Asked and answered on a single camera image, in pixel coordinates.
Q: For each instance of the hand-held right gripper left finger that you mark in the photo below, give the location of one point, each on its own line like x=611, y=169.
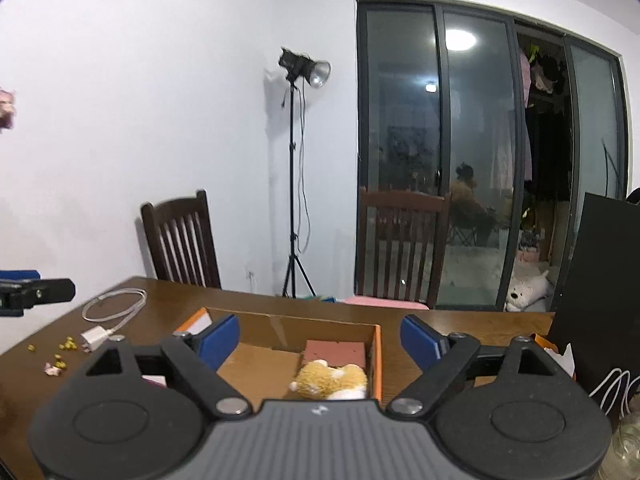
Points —
x=222, y=340

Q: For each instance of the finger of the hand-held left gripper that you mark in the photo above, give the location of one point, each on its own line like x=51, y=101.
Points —
x=37, y=294

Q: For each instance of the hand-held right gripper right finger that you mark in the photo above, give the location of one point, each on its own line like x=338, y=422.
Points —
x=417, y=342

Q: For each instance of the orange-edged cardboard box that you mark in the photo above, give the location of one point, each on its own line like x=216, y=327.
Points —
x=270, y=355

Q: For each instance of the pink seat cushion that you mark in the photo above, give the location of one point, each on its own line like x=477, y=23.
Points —
x=385, y=302

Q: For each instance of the scattered small yellow beads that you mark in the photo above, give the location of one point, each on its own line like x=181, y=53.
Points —
x=67, y=345

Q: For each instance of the small pink white toy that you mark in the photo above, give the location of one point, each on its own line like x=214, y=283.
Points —
x=52, y=369

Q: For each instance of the pink sponge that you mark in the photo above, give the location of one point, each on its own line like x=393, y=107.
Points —
x=334, y=350

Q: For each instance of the yellow plush toy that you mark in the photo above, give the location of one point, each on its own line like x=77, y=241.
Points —
x=330, y=380

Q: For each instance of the dark wooden slatted chair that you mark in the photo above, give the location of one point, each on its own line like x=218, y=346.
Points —
x=182, y=240
x=402, y=245

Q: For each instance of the white plush dog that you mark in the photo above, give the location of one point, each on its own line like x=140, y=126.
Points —
x=525, y=292

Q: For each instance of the orange white paper bag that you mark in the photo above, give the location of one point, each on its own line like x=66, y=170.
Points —
x=555, y=355

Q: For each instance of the studio light on tripod stand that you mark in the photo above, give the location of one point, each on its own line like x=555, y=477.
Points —
x=292, y=170

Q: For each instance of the pink artificial flowers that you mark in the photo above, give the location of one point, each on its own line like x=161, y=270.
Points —
x=6, y=110

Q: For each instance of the black flat panel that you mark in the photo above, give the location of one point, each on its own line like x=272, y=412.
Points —
x=600, y=285

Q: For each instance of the sliding glass door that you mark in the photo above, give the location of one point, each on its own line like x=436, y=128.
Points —
x=475, y=160

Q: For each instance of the clear plastic bottle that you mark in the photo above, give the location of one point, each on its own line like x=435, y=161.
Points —
x=622, y=447

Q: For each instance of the hanging clothes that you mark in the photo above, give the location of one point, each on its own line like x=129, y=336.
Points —
x=542, y=72

